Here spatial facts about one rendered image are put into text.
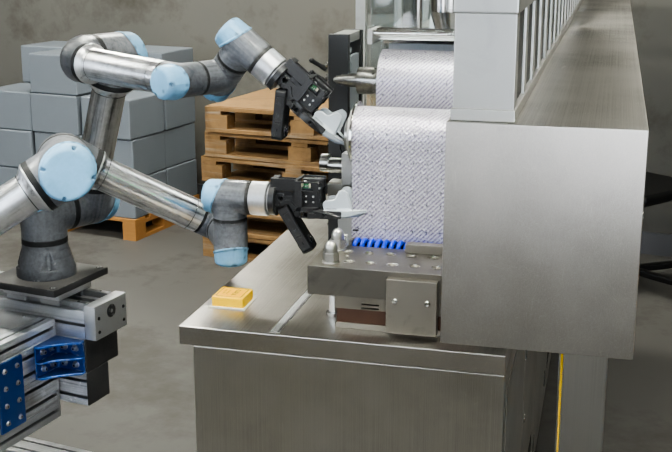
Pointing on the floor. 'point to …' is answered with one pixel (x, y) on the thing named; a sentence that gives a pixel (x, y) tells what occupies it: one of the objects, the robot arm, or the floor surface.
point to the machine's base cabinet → (363, 404)
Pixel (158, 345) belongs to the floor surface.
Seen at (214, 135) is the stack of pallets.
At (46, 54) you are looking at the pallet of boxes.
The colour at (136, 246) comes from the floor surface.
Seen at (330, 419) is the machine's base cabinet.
